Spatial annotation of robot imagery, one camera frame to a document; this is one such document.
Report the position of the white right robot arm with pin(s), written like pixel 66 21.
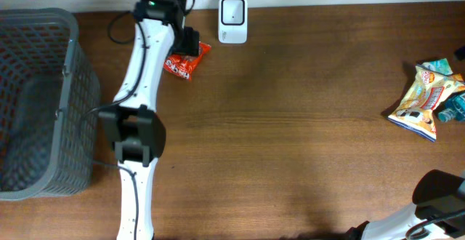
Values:
pixel 436 210

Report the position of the white barcode scanner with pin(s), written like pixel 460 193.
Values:
pixel 233 21

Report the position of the grey plastic lattice basket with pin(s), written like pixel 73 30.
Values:
pixel 48 87

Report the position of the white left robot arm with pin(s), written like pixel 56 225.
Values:
pixel 136 134

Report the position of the orange tissue pack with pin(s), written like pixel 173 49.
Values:
pixel 457 77

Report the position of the green tissue pack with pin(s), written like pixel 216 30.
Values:
pixel 440 66

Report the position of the yellow snack bag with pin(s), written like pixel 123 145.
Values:
pixel 427 92

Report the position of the red snack bag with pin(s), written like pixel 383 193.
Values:
pixel 184 65

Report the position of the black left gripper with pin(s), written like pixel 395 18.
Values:
pixel 189 42

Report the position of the teal mouthwash bottle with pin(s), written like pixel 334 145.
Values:
pixel 454 109

